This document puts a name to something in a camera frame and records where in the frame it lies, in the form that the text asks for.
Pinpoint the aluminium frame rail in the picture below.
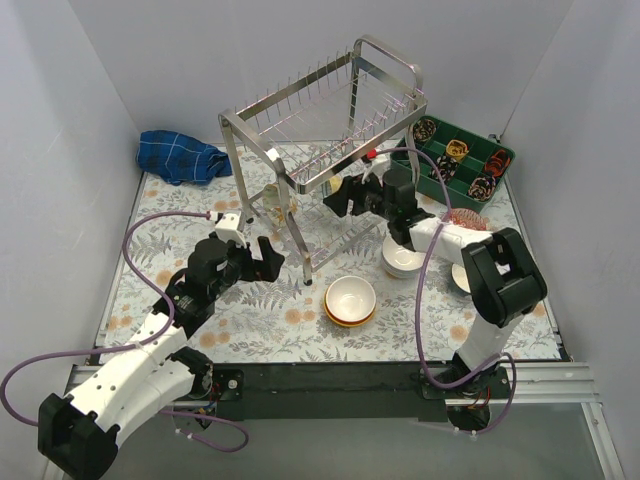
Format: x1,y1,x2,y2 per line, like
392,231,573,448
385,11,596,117
42,363,626,480

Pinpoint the plain white ribbed bowl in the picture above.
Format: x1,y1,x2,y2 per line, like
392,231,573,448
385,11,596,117
385,268,420,279

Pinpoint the cream floral bowl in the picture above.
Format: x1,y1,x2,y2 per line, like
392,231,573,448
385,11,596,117
262,183,286,228

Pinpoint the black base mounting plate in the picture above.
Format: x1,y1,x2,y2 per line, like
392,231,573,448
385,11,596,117
172,360,514,431

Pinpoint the rolled yellow sock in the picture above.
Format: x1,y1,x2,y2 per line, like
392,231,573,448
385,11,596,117
445,139,469,163

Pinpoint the dark teal bowl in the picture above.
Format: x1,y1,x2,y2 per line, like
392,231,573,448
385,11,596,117
451,264,471,295

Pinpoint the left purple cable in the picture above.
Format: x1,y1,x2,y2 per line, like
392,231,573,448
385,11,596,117
0,209,250,454

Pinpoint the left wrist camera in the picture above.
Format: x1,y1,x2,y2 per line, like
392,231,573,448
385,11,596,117
214,211,247,248

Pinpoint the blue plaid cloth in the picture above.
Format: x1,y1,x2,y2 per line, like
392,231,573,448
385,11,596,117
135,130,232,186

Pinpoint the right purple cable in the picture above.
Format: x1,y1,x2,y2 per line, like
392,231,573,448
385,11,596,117
374,147,516,435

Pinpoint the rolled dark floral sock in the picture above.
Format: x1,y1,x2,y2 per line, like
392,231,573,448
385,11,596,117
413,117,437,144

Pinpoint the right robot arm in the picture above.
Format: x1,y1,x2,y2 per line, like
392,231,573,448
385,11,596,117
323,170,548,398

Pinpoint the yellow sun patterned bowl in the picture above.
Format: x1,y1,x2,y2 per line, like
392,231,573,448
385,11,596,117
321,175,342,197

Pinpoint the green compartment tray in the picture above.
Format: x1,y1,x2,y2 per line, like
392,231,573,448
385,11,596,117
412,115,516,213

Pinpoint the floral table mat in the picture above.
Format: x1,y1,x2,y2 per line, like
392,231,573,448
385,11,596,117
97,139,560,365

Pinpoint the rolled brown patterned sock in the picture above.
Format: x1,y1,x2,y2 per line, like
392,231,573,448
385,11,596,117
467,176,497,202

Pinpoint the purple cable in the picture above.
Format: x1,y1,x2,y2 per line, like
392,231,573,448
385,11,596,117
374,147,516,435
0,209,250,454

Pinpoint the red patterned bowl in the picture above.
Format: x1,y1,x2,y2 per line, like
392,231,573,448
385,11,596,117
440,208,487,231

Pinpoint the orange and white bowl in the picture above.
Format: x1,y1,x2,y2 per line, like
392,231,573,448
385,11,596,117
324,276,377,320

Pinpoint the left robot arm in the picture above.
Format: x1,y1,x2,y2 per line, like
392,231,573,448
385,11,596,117
37,235,285,479

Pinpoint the white grey-rimmed bowl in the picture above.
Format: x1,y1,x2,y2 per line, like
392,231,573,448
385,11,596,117
381,235,425,271

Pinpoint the steel two-tier dish rack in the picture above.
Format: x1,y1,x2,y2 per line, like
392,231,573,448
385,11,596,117
218,35,427,284

